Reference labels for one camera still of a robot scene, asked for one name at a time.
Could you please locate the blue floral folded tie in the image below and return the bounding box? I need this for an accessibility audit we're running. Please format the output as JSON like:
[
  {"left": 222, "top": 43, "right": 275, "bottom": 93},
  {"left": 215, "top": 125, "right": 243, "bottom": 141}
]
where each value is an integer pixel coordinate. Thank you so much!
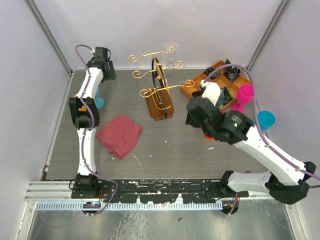
[{"left": 215, "top": 86, "right": 234, "bottom": 110}]

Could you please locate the clear wine glass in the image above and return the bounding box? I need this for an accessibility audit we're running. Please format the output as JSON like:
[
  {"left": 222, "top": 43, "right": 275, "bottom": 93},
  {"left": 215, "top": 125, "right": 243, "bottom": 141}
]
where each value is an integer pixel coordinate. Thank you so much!
[{"left": 164, "top": 42, "right": 179, "bottom": 69}]

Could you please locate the pink wine glass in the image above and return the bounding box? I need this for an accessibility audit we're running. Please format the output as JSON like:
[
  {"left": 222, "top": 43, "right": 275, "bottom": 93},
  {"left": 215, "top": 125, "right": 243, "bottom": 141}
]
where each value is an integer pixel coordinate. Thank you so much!
[{"left": 230, "top": 84, "right": 254, "bottom": 113}]

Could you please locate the dark red cloth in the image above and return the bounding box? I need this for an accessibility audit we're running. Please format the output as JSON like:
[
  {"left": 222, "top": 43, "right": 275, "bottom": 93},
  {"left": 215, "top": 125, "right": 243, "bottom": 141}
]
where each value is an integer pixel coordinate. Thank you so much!
[{"left": 95, "top": 114, "right": 143, "bottom": 160}]

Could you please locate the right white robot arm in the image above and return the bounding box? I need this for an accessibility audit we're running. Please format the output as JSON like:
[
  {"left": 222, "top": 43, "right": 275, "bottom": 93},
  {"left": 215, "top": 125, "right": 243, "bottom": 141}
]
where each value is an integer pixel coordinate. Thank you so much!
[{"left": 186, "top": 83, "right": 317, "bottom": 205}]

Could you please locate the black rolled tie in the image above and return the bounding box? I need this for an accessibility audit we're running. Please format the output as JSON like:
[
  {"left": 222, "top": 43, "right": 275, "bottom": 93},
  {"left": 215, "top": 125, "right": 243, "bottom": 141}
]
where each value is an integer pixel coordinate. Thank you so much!
[{"left": 191, "top": 90, "right": 203, "bottom": 98}]

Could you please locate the orange wine glass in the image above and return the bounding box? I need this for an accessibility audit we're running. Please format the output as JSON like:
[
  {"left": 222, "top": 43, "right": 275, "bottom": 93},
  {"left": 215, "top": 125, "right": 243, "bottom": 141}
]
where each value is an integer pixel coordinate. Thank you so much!
[{"left": 77, "top": 106, "right": 87, "bottom": 113}]

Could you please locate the purple cable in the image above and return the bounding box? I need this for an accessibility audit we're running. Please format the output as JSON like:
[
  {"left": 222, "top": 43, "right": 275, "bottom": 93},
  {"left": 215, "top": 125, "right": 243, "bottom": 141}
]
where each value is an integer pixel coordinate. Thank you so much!
[
  {"left": 203, "top": 64, "right": 320, "bottom": 216},
  {"left": 75, "top": 44, "right": 119, "bottom": 216}
]

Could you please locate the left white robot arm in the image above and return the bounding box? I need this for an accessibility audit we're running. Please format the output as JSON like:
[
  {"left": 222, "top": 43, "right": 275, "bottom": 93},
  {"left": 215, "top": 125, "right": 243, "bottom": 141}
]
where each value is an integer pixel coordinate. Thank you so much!
[{"left": 68, "top": 44, "right": 116, "bottom": 199}]

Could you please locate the blue wine glass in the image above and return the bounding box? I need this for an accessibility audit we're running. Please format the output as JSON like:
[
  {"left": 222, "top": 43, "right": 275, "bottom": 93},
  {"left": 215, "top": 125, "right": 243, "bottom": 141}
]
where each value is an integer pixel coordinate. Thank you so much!
[
  {"left": 78, "top": 80, "right": 105, "bottom": 109},
  {"left": 253, "top": 110, "right": 276, "bottom": 132}
]

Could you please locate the dark green rolled tie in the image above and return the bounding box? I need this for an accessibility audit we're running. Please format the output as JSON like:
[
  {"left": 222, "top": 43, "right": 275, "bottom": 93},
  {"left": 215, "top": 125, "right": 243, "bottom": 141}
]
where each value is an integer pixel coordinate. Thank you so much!
[{"left": 205, "top": 67, "right": 222, "bottom": 80}]

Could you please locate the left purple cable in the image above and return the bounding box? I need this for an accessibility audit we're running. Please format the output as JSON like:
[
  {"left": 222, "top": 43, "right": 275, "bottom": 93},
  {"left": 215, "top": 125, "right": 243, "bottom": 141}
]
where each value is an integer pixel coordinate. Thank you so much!
[{"left": 75, "top": 44, "right": 119, "bottom": 216}]

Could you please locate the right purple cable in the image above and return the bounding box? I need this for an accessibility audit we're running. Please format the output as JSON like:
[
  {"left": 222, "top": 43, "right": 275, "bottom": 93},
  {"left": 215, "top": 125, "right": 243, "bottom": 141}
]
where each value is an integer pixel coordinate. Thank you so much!
[{"left": 203, "top": 64, "right": 320, "bottom": 216}]

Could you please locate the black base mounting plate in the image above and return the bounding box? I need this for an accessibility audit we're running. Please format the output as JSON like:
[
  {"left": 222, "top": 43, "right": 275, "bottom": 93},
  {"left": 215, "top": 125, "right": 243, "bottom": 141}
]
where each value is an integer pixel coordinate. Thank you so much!
[{"left": 71, "top": 178, "right": 236, "bottom": 204}]

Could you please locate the red wine glass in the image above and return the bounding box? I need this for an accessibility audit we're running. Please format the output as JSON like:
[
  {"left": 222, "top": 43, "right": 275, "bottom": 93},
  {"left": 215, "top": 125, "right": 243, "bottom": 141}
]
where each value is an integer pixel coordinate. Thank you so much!
[{"left": 203, "top": 133, "right": 215, "bottom": 140}]

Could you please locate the wooden compartment tray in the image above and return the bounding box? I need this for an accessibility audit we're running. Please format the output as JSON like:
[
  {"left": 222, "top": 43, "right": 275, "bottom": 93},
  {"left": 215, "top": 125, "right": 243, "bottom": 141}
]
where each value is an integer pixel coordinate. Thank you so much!
[{"left": 180, "top": 69, "right": 251, "bottom": 112}]

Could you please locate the gold wire wine glass rack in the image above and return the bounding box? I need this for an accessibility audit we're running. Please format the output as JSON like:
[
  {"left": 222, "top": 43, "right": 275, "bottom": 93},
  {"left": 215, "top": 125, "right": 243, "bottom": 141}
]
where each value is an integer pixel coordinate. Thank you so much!
[{"left": 128, "top": 51, "right": 195, "bottom": 121}]

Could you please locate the dark patterned rolled tie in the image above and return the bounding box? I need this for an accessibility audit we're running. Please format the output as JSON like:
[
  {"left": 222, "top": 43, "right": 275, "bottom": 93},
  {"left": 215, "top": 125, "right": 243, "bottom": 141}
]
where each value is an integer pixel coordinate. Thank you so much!
[{"left": 223, "top": 66, "right": 241, "bottom": 82}]

